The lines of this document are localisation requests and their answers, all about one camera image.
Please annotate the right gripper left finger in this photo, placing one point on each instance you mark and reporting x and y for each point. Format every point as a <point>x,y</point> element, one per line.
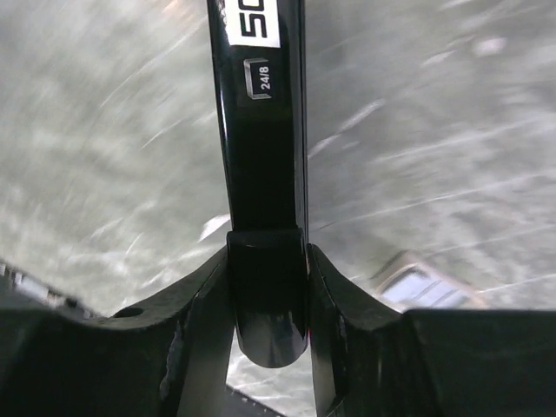
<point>167,355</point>

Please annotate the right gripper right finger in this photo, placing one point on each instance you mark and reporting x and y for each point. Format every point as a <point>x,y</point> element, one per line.
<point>368,360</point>

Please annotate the staple tray with staples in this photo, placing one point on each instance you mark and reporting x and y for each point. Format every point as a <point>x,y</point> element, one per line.
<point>409,282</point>

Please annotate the black stapler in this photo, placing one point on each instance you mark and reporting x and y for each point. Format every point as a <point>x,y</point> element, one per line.
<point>258,54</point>

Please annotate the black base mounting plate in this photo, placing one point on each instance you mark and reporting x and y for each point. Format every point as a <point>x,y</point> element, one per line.
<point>39,286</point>

